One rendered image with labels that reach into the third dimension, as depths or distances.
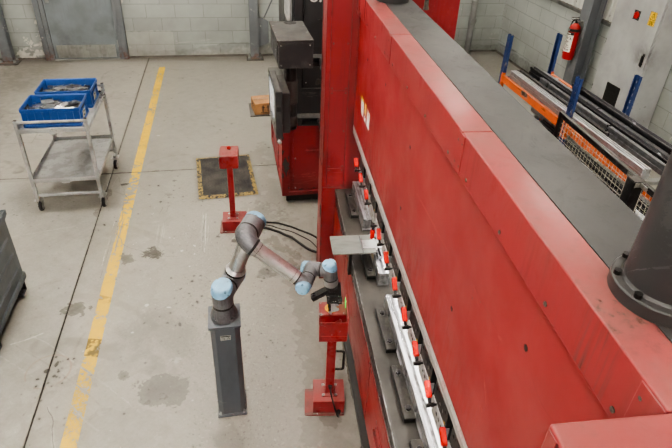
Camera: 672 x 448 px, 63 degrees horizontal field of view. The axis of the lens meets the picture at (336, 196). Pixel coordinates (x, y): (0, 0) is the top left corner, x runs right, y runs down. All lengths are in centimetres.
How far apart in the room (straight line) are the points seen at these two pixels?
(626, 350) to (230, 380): 270
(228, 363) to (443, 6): 256
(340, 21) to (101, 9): 661
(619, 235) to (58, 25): 933
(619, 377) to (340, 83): 295
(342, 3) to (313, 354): 237
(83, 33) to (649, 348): 947
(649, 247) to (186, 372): 331
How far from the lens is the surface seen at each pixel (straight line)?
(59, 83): 619
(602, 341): 113
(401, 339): 282
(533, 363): 143
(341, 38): 364
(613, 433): 96
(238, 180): 591
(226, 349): 328
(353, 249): 328
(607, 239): 135
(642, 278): 116
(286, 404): 375
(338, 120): 383
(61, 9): 992
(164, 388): 394
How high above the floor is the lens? 300
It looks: 32 degrees down
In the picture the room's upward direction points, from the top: 3 degrees clockwise
